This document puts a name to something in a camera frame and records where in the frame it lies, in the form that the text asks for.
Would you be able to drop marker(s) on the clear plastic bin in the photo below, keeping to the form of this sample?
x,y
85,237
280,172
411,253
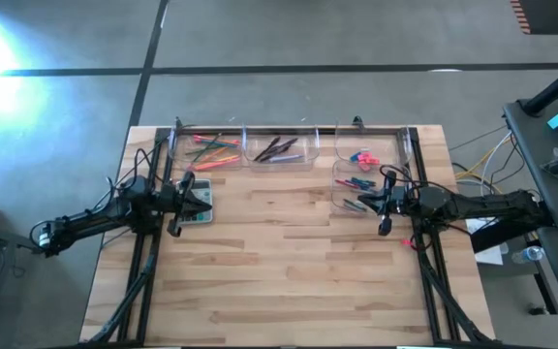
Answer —
x,y
342,169
385,140
308,145
179,145

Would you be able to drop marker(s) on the green crayon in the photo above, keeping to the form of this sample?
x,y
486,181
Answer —
x,y
363,180

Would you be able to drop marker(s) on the purple pen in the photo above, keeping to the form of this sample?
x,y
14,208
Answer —
x,y
276,149

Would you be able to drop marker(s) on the grey crayon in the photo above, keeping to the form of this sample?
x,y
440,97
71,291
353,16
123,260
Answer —
x,y
354,204

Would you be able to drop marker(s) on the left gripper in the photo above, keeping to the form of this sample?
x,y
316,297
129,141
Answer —
x,y
175,199

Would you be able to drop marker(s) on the black gel pen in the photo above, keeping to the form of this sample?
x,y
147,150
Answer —
x,y
286,144

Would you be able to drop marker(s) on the black side table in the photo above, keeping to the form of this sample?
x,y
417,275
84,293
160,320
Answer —
x,y
8,237

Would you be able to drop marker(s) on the dark green pencil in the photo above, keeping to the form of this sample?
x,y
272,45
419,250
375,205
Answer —
x,y
207,148

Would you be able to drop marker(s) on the light blue pencil pink eraser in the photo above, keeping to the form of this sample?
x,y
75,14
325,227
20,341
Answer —
x,y
230,144

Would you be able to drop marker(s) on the small red eraser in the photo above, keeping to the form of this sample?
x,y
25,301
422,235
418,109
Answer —
x,y
374,161

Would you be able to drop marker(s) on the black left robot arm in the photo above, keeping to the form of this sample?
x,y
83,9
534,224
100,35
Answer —
x,y
95,220

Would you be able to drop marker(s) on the lilac pen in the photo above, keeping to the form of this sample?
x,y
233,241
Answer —
x,y
286,158

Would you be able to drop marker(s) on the white paper sheet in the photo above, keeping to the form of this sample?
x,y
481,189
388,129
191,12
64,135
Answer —
x,y
492,254

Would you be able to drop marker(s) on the black monitor pole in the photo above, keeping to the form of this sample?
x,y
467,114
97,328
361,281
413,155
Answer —
x,y
557,86

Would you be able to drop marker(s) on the orange pencil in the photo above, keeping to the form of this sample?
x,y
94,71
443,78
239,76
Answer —
x,y
211,165
218,154

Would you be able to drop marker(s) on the grey desk calculator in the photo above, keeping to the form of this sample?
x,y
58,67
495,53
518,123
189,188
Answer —
x,y
204,191

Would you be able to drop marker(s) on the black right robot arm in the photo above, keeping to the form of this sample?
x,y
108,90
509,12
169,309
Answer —
x,y
482,206

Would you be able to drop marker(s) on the red tag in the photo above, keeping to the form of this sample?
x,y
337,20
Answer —
x,y
407,242

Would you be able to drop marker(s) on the red crayon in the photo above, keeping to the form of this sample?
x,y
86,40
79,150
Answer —
x,y
346,183

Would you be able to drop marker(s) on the black desk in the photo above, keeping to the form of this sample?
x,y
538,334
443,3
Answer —
x,y
540,160

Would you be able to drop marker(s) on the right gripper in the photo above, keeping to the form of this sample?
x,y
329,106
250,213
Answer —
x,y
402,201

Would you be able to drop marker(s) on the dark teal pencil pink eraser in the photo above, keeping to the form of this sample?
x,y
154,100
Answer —
x,y
199,151

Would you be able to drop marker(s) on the clear water bottle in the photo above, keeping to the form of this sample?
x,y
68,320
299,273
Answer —
x,y
528,254

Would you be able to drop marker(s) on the hazard striped floor mat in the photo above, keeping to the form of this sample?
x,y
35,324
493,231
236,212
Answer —
x,y
550,17

